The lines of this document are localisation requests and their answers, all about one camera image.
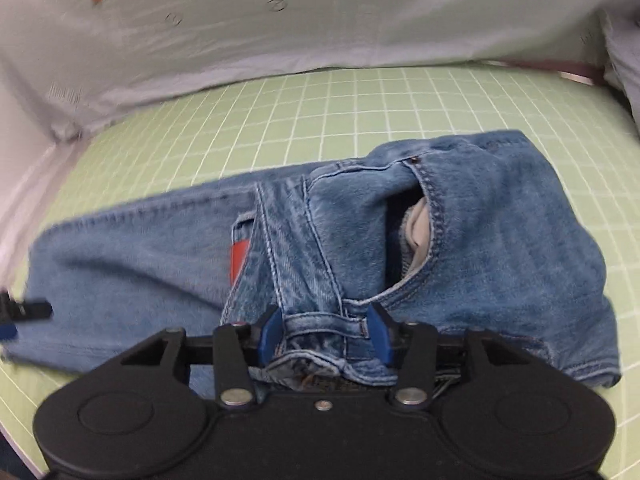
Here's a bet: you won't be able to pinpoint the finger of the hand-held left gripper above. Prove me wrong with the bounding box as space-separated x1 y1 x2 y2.
0 287 54 343

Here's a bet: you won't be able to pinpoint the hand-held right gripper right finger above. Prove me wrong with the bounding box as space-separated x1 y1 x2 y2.
366 302 546 411

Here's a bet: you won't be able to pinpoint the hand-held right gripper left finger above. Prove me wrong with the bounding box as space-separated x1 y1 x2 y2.
120 306 283 408

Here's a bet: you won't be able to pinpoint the blue denim jeans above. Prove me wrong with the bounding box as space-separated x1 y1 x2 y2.
0 130 623 396

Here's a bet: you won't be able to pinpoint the green grid-pattern mat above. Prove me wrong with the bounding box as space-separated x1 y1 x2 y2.
0 62 640 480

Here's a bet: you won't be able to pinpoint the white carrot-print cloth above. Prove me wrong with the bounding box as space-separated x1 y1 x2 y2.
0 0 640 143

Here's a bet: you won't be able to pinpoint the pink fabric strip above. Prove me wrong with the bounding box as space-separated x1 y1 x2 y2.
480 57 606 88

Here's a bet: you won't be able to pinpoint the white crumpled cloth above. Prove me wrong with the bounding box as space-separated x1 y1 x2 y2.
600 7 640 136

